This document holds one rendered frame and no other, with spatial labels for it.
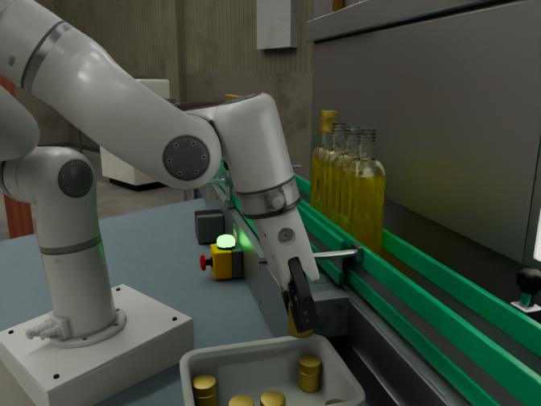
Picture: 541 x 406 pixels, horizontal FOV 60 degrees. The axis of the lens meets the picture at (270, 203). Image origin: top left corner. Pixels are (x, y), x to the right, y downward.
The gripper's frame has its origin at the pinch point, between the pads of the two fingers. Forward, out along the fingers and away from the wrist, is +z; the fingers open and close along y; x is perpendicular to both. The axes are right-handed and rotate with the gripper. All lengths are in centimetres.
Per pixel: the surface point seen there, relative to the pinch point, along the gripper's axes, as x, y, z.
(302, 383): 2.2, 3.4, 14.3
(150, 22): -10, 643, -109
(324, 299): -5.7, 9.5, 5.8
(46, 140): 233, 883, 15
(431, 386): -10.4, -12.9, 8.0
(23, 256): 58, 79, 2
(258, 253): -0.1, 34.1, 5.1
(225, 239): 5, 51, 6
